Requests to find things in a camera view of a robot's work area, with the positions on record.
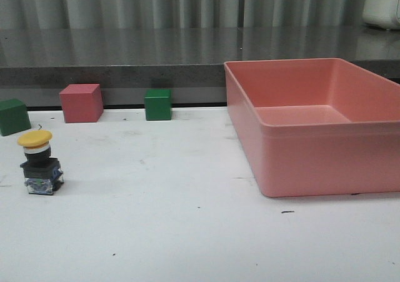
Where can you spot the yellow push button switch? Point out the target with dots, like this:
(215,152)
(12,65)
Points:
(42,173)

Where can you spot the green cube block centre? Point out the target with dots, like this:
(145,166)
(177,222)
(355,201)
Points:
(158,105)

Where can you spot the green cube block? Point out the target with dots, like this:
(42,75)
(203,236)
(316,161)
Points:
(14,117)
(158,105)

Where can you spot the dark grey countertop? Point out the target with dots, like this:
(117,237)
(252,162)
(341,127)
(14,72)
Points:
(178,58)

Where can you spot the pink plastic bin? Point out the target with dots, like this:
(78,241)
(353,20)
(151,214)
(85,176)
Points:
(315,126)

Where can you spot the pink cube block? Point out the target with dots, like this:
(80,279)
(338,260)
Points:
(81,103)

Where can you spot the green cube block left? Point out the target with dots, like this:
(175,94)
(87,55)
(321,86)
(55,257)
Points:
(14,117)

